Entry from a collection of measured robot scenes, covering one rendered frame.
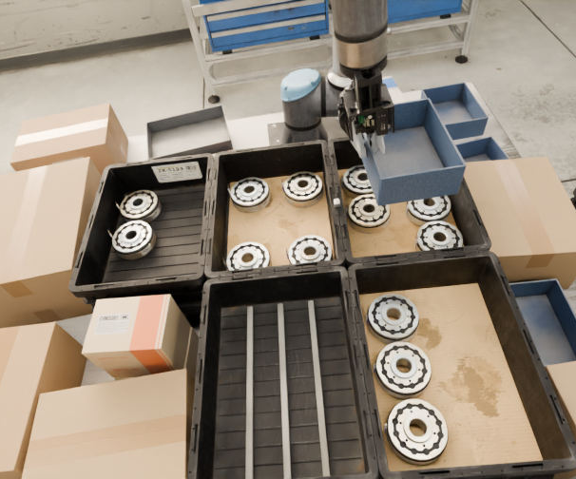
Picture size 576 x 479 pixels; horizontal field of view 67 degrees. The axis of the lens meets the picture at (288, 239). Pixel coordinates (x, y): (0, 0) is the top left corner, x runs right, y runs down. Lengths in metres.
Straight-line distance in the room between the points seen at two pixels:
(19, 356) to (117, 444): 0.32
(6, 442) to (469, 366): 0.89
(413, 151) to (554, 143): 1.90
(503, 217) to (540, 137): 1.69
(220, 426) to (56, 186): 0.80
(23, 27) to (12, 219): 2.89
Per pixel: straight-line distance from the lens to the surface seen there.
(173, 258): 1.13
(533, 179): 1.25
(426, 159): 0.92
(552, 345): 1.17
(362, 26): 0.65
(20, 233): 1.29
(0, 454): 1.05
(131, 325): 0.95
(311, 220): 1.12
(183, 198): 1.26
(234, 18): 2.85
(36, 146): 1.62
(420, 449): 0.85
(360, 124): 0.73
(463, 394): 0.93
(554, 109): 3.02
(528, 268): 1.13
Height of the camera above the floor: 1.69
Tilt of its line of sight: 52 degrees down
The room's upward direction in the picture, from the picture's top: 10 degrees counter-clockwise
